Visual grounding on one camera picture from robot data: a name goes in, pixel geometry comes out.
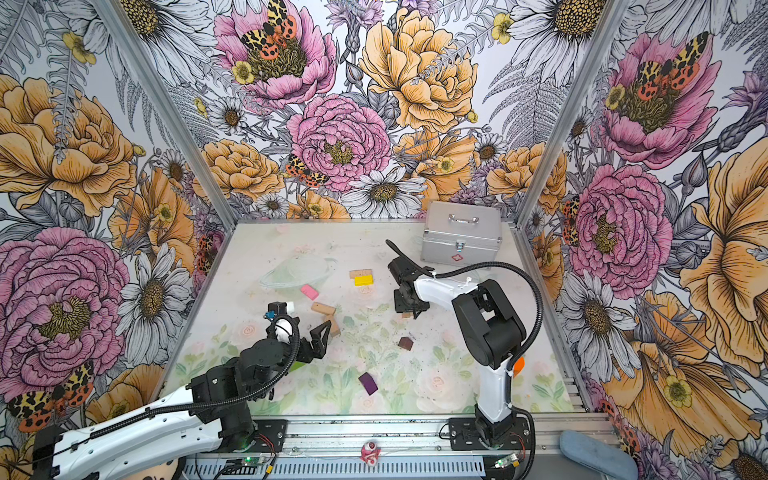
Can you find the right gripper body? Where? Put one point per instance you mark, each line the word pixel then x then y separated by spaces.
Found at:
pixel 402 303

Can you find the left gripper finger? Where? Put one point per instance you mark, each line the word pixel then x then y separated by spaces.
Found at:
pixel 309 352
pixel 319 335

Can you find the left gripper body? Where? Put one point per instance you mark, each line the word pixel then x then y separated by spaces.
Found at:
pixel 304 353

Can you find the pink wood block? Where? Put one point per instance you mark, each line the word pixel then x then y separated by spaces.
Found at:
pixel 309 291

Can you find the yellow wood block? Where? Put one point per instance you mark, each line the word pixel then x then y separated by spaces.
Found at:
pixel 364 280

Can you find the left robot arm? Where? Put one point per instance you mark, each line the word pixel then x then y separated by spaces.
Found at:
pixel 209 414

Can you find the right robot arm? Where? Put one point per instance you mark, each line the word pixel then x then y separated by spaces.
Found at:
pixel 492 331

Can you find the natural wood block with hole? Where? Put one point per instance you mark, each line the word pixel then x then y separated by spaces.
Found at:
pixel 323 309

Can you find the dark brown wood block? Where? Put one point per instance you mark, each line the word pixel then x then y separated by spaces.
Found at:
pixel 406 343

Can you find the natural block behind yellow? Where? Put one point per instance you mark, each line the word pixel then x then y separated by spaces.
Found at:
pixel 359 273

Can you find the purple wood block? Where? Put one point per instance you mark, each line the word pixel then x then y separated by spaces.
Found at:
pixel 368 383

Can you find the silver metal first-aid case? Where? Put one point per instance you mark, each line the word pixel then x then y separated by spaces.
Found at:
pixel 460 234

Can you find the small pink red toy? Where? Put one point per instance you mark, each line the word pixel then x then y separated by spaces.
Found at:
pixel 370 453

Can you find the orange plastic bottle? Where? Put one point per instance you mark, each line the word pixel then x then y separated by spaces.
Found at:
pixel 518 366

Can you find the grey blue cushion pad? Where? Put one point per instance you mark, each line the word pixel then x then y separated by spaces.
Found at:
pixel 598 456

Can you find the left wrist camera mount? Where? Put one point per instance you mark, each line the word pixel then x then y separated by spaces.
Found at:
pixel 277 310

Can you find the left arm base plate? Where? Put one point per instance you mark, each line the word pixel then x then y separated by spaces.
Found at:
pixel 267 436

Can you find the aluminium front rail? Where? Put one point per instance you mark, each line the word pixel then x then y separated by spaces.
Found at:
pixel 412 447

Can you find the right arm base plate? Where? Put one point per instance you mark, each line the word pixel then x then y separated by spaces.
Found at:
pixel 473 434

